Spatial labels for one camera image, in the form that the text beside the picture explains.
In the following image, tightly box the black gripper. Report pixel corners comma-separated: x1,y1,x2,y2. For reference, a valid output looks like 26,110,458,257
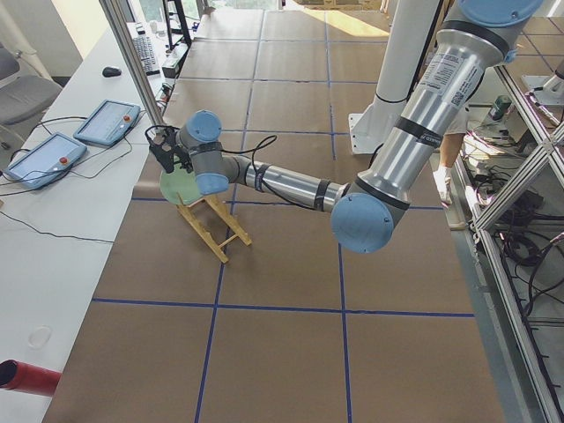
148,127,193,174

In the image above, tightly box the pale green plate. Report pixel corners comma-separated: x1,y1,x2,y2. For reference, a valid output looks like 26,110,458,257
160,168,202,205

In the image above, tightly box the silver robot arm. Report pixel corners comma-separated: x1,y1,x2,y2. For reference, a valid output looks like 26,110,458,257
146,1,539,254

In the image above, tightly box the wooden dish rack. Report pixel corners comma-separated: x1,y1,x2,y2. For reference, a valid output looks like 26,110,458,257
176,193,252,263

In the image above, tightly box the blue teach pendant far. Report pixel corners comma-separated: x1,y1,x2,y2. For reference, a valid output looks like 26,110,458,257
73,100,141,146

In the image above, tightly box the blue teach pendant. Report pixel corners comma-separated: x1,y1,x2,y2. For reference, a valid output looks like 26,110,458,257
4,132,87,189
73,100,141,146

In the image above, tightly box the black computer mouse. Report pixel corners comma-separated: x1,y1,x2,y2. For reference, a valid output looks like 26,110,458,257
102,66,122,78

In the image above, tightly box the black keyboard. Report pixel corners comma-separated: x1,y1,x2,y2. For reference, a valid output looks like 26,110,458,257
132,35,160,76

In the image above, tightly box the blue teach pendant near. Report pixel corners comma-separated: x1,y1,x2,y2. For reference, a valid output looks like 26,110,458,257
4,132,87,189

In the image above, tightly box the grey office chair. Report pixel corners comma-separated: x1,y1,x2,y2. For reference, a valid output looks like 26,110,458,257
1,46,63,142

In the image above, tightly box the red cylinder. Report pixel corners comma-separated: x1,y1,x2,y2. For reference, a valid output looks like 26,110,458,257
1,360,62,397

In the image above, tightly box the person in white shorts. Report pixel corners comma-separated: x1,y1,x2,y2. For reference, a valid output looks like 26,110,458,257
434,104,470,206

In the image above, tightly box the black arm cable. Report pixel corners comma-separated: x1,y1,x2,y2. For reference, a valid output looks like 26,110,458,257
145,124,336,208

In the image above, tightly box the aluminium frame post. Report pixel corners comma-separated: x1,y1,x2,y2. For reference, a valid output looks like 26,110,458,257
99,0,165,125

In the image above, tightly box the aluminium frame rack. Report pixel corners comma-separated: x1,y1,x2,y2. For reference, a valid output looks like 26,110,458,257
472,66,563,422

